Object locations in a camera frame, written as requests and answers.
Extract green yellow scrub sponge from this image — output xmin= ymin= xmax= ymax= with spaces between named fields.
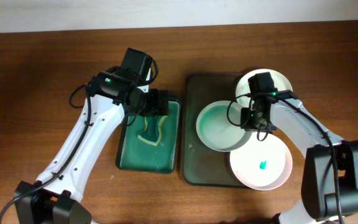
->
xmin=138 ymin=115 xmax=168 ymax=146

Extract grey plate with green stain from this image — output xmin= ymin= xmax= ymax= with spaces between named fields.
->
xmin=196 ymin=100 xmax=252 ymax=152

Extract white plate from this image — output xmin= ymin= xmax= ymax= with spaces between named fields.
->
xmin=229 ymin=133 xmax=293 ymax=191

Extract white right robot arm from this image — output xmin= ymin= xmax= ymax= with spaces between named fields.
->
xmin=241 ymin=93 xmax=358 ymax=223

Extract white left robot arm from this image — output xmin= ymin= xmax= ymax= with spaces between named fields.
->
xmin=12 ymin=87 xmax=168 ymax=223

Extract small green water tray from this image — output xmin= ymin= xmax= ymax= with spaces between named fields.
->
xmin=116 ymin=96 xmax=181 ymax=174

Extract large dark serving tray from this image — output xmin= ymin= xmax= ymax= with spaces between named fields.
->
xmin=180 ymin=73 xmax=246 ymax=189

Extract white plate far corner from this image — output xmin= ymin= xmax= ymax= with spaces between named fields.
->
xmin=232 ymin=68 xmax=293 ymax=110

